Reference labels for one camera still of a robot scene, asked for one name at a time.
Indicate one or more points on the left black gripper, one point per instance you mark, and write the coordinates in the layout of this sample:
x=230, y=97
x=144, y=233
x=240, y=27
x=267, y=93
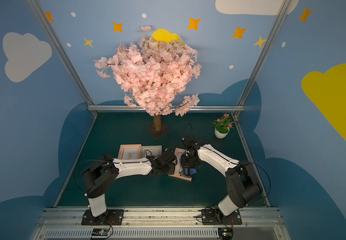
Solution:
x=169, y=162

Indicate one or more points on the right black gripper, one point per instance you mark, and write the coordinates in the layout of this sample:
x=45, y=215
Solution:
x=189, y=163

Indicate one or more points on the blue and grey cloth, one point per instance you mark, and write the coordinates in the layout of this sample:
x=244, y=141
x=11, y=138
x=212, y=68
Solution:
x=189, y=164

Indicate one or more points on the pink picture frame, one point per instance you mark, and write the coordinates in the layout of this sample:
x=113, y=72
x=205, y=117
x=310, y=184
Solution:
x=130, y=152
x=178, y=172

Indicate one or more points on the green picture frame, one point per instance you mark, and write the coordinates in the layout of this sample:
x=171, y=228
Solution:
x=151, y=151

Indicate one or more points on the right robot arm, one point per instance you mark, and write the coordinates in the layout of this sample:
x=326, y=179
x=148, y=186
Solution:
x=242, y=181

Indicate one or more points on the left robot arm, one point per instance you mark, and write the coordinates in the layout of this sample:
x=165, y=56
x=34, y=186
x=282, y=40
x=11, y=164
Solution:
x=100, y=175

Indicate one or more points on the white pot with flowers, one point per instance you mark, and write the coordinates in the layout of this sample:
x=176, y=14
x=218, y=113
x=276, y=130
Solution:
x=222, y=126

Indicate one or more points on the right controller board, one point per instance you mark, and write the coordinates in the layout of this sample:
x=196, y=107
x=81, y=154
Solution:
x=225, y=234

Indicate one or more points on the controller board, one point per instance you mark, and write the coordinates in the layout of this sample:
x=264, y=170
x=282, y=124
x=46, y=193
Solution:
x=100, y=233
x=225, y=234

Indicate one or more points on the pink blossom artificial tree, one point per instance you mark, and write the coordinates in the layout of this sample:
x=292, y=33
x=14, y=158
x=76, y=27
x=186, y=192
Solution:
x=153, y=72

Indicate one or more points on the left controller board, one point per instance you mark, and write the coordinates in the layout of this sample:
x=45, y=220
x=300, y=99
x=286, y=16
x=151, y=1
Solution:
x=100, y=233

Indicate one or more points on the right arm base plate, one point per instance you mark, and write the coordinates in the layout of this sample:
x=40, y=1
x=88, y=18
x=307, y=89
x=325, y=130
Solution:
x=210, y=216

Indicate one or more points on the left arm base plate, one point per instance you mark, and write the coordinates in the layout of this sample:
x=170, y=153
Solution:
x=112, y=217

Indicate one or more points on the aluminium front rail assembly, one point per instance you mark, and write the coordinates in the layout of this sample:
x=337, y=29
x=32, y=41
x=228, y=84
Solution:
x=153, y=223

